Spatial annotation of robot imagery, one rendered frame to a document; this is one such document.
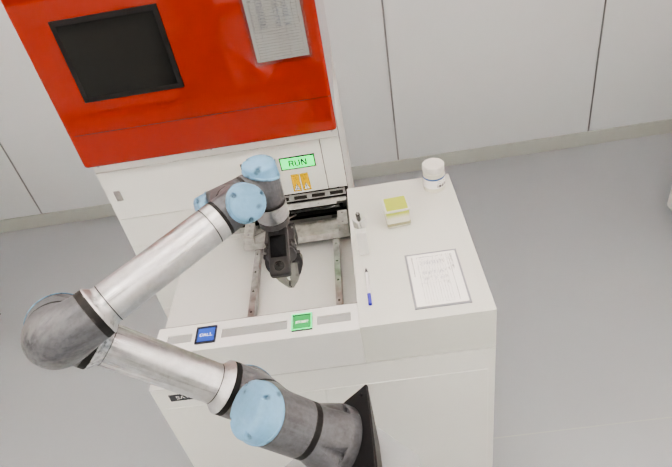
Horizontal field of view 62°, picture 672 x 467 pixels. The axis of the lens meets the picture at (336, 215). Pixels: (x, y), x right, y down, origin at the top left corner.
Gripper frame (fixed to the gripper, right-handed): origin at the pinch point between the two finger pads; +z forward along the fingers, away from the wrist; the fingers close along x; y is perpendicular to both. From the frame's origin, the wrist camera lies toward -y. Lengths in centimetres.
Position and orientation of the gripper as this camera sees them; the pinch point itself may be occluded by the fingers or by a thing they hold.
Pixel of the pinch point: (290, 285)
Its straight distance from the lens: 141.1
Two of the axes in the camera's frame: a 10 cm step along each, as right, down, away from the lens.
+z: 1.5, 7.8, 6.0
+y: -0.4, -6.1, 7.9
